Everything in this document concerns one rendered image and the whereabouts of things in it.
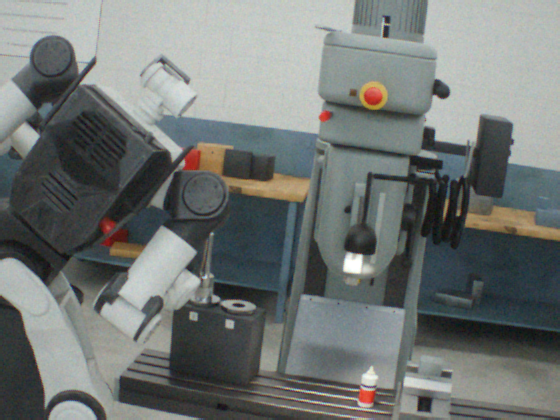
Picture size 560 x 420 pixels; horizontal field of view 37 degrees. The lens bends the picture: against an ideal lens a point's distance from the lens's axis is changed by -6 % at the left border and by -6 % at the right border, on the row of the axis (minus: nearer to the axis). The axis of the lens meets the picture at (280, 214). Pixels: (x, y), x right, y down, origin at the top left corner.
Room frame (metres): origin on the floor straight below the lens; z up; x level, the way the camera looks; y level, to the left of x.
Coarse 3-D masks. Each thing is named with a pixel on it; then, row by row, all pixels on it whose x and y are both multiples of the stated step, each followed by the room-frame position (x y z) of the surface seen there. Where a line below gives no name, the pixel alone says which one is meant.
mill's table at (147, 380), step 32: (160, 352) 2.27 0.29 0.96; (128, 384) 2.06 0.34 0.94; (160, 384) 2.05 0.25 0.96; (192, 384) 2.08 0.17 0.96; (224, 384) 2.11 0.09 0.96; (256, 384) 2.14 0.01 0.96; (288, 384) 2.16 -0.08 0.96; (320, 384) 2.19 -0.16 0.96; (352, 384) 2.21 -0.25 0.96; (192, 416) 2.04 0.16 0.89; (224, 416) 2.03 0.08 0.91; (256, 416) 2.02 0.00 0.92; (288, 416) 2.02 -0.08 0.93; (320, 416) 2.00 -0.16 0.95; (352, 416) 1.99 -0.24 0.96; (384, 416) 2.01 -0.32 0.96; (480, 416) 2.07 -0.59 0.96; (512, 416) 2.08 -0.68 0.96; (544, 416) 2.11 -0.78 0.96
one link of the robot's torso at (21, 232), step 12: (0, 204) 1.74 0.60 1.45; (0, 216) 1.68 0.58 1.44; (12, 216) 1.69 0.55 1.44; (0, 228) 1.68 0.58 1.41; (12, 228) 1.69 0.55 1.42; (24, 228) 1.69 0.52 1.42; (0, 240) 1.69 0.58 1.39; (24, 240) 1.69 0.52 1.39; (36, 240) 1.69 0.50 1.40; (48, 252) 1.69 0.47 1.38; (60, 264) 1.69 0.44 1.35; (48, 276) 1.73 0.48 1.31
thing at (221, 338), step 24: (192, 312) 2.15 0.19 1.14; (216, 312) 2.14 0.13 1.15; (240, 312) 2.14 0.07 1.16; (264, 312) 2.20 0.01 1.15; (192, 336) 2.15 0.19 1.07; (216, 336) 2.13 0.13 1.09; (240, 336) 2.11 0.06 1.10; (192, 360) 2.15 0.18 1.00; (216, 360) 2.13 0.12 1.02; (240, 360) 2.11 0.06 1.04; (240, 384) 2.11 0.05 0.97
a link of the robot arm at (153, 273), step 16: (160, 240) 1.67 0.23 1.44; (176, 240) 1.67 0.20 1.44; (144, 256) 1.66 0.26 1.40; (160, 256) 1.65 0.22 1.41; (176, 256) 1.66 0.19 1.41; (192, 256) 1.69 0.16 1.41; (128, 272) 1.66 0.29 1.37; (144, 272) 1.64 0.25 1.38; (160, 272) 1.64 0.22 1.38; (176, 272) 1.66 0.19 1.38; (112, 288) 1.64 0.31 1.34; (128, 288) 1.63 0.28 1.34; (144, 288) 1.63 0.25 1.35; (160, 288) 1.64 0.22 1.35; (96, 304) 1.65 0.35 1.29; (144, 304) 1.63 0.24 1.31; (160, 304) 1.64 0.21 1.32; (144, 320) 1.62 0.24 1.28; (160, 320) 1.68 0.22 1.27; (144, 336) 1.63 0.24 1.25
